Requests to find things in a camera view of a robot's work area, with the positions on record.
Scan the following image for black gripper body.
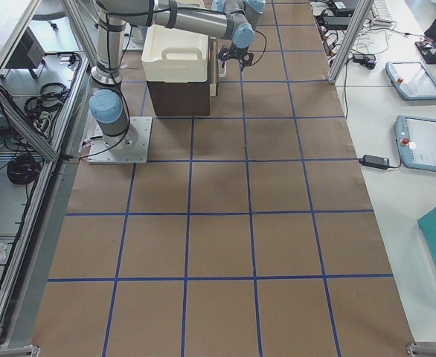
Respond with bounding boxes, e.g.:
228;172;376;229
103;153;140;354
228;45;249;61

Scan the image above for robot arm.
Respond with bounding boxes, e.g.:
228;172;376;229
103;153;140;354
89;1;266;149

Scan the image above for brown wooden cabinet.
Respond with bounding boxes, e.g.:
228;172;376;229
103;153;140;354
147;81;210;117

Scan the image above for white plastic tray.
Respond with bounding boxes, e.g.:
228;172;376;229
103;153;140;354
141;25;208;83

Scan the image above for upper teach pendant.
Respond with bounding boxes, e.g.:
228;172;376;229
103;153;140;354
385;62;436;101

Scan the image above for teach pendant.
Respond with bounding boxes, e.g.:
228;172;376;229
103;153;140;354
385;62;436;101
394;115;436;172

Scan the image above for black power adapter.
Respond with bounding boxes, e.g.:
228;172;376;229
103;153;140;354
359;155;390;170

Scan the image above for grey electronics box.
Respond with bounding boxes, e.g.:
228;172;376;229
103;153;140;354
5;27;45;79

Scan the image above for lower teach pendant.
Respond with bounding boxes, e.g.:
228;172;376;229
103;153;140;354
394;115;436;172

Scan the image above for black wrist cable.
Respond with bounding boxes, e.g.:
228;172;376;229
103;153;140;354
246;29;268;68

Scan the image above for aluminium frame post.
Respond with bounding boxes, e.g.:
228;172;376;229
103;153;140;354
327;0;374;85

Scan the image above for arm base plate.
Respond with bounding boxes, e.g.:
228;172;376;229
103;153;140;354
86;116;153;164

